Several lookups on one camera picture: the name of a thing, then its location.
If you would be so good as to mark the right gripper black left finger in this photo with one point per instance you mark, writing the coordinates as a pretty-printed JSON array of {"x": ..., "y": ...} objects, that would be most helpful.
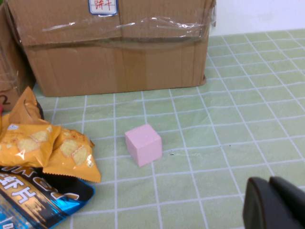
[{"x": 259, "y": 207}]

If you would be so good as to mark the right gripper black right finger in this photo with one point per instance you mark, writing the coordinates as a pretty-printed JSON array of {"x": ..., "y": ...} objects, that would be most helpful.
[{"x": 290, "y": 195}]

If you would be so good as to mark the golden brown snack packet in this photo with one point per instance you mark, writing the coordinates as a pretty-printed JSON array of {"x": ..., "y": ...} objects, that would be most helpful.
[{"x": 23, "y": 107}]

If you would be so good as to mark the green checked tablecloth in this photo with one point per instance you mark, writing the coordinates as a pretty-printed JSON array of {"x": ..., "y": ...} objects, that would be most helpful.
[{"x": 214, "y": 119}]

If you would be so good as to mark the light pink cube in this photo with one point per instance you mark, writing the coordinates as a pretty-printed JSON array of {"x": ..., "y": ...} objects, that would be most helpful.
[{"x": 143, "y": 145}]

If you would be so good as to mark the yellow cracker packet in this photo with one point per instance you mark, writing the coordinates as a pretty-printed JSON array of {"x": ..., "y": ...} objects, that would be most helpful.
[
  {"x": 28, "y": 143},
  {"x": 71, "y": 155}
]

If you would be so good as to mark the right cardboard box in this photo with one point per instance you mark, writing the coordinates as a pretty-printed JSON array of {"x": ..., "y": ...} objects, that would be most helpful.
[{"x": 107, "y": 66}]

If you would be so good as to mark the cardboard box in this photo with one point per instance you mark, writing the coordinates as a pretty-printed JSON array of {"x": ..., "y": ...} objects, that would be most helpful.
[
  {"x": 107, "y": 66},
  {"x": 12, "y": 71}
]

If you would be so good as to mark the blue black shrimp chips bag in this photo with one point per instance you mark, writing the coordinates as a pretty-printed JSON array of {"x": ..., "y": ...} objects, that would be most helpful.
[{"x": 35, "y": 198}]

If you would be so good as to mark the left cardboard box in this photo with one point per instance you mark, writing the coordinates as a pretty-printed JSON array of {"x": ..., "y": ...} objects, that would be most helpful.
[{"x": 12, "y": 71}]

